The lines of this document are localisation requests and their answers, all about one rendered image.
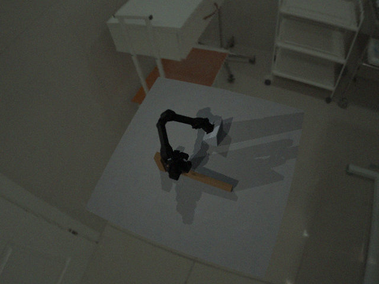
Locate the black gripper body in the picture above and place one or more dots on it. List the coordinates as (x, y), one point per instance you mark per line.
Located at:
(183, 156)

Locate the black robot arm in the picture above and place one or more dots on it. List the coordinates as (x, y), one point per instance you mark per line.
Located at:
(166, 151)

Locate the brown wooden rail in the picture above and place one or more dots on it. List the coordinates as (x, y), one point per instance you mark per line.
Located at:
(208, 180)

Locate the brown wooden post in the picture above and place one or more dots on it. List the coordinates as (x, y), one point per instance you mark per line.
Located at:
(159, 161)

